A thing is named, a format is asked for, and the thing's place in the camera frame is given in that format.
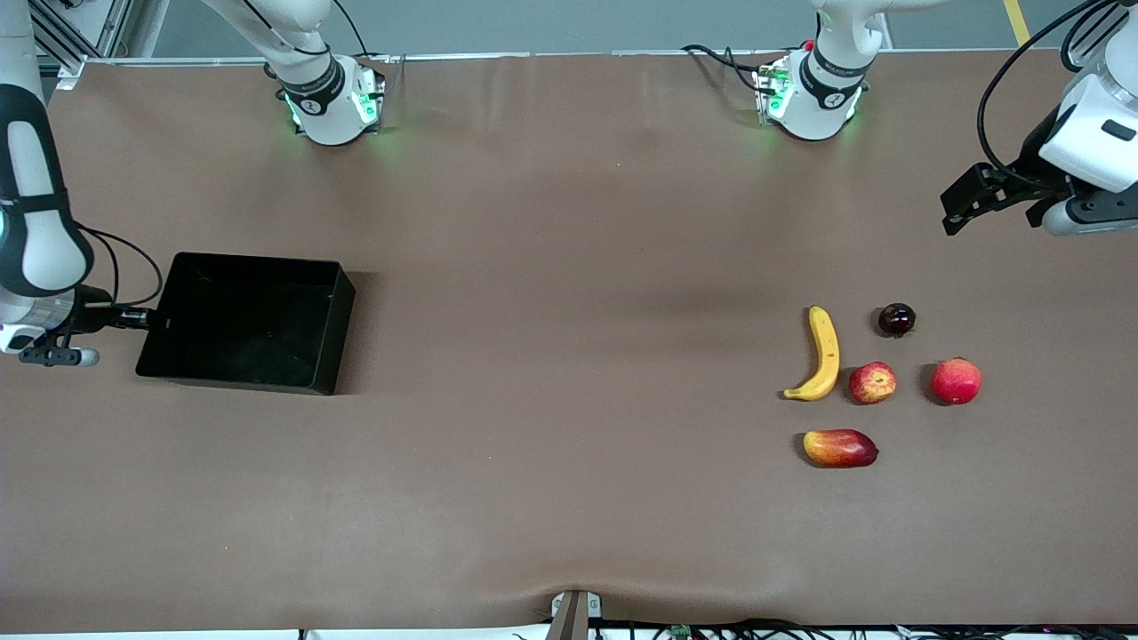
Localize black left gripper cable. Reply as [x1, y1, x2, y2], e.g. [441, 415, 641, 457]
[975, 0, 1103, 175]

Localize small red yellow apple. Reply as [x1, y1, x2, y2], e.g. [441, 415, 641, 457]
[848, 361, 898, 405]

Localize round red apple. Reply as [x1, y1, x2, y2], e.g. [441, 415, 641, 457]
[931, 356, 983, 406]

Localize black looped cable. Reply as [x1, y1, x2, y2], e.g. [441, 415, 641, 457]
[1062, 0, 1132, 72]

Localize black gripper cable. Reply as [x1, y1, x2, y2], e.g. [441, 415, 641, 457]
[975, 0, 1103, 175]
[76, 226, 165, 308]

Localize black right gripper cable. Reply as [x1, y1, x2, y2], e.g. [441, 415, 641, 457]
[76, 226, 165, 308]

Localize black arm base cable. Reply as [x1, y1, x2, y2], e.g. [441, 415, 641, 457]
[333, 0, 371, 60]
[683, 44, 767, 94]

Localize black left arm base cable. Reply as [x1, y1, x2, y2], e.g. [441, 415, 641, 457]
[683, 44, 767, 94]

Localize yellow banana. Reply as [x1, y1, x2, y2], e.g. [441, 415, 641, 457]
[782, 306, 841, 403]

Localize red yellow mango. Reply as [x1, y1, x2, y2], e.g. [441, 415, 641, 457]
[803, 428, 879, 469]

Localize black rectangular plastic box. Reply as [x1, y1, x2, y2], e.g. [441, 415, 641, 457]
[135, 252, 357, 396]

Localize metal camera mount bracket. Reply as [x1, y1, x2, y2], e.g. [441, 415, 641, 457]
[549, 590, 604, 640]

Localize black right arm base cable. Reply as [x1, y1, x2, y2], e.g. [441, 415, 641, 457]
[333, 0, 371, 60]

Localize table cover mat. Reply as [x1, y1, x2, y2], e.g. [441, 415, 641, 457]
[0, 52, 1138, 634]

